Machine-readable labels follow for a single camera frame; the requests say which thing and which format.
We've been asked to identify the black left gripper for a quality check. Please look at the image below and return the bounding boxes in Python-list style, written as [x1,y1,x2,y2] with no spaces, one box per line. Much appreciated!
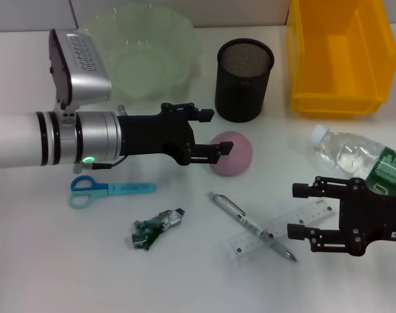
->
[117,101,235,166]

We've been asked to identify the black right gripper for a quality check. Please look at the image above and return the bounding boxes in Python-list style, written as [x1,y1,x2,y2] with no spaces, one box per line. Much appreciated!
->
[286,175,396,258]

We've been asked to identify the green silver plastic wrapper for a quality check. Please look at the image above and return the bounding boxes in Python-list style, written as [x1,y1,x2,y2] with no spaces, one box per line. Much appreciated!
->
[130,207,186,252]

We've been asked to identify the black mesh pen holder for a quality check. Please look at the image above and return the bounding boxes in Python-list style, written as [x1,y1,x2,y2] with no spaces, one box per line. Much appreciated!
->
[214,38,276,124]

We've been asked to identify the transparent plastic ruler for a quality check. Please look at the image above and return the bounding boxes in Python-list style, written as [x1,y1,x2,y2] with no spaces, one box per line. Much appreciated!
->
[219,199,338,261]

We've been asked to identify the silver ballpoint pen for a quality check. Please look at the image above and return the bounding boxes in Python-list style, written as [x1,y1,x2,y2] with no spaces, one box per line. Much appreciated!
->
[206,190,298,263]

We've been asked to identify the clear water bottle green label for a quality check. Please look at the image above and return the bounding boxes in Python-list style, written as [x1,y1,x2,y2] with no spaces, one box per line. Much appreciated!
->
[307,125,396,193]

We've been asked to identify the blue scissors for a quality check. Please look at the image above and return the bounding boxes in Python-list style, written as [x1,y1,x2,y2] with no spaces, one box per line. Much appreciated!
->
[68,175,157,210]

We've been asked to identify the green translucent fruit bowl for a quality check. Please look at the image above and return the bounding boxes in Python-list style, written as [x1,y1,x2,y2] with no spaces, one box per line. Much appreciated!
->
[79,3,203,102]

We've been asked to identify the yellow plastic bin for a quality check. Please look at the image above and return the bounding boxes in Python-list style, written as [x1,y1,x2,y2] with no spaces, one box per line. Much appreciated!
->
[285,0,396,119]

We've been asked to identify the left arm connector cable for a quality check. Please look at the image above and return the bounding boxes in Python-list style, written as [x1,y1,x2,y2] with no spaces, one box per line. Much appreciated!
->
[72,104,128,174]

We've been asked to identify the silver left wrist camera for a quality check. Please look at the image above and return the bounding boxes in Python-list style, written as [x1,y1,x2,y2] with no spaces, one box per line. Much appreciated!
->
[49,28,113,108]

